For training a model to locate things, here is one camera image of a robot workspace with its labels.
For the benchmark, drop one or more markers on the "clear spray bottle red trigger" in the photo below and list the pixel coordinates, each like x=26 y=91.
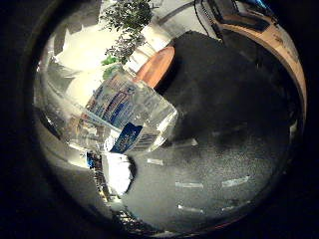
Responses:
x=126 y=103

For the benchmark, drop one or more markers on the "white checked cloth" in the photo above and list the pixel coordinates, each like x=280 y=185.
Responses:
x=116 y=172

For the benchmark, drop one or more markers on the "white plant pot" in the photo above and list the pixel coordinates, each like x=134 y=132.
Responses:
x=149 y=46

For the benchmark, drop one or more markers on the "cluttered wooden shelf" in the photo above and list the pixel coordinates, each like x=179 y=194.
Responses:
x=98 y=176

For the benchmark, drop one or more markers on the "green potted plant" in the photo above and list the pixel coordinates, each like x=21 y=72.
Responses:
x=128 y=23

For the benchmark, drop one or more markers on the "black flat device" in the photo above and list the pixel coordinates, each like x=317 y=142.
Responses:
x=241 y=15

